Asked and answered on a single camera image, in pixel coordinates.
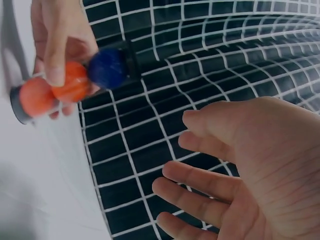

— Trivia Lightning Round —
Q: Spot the person's left hand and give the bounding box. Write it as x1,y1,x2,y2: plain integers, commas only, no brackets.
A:
31,0,101,120

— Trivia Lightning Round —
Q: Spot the person's right hand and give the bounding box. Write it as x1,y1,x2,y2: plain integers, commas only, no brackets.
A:
151,96,320,240

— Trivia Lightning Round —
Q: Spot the clear tube with black caps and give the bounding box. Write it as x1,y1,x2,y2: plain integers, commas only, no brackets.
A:
9,39,143,126

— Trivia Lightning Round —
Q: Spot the orange ball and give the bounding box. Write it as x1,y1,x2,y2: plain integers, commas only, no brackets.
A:
19,77,55,117
50,61,90,103

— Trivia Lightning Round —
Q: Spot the blue ball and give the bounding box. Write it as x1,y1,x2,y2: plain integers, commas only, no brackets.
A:
87,48,129,90

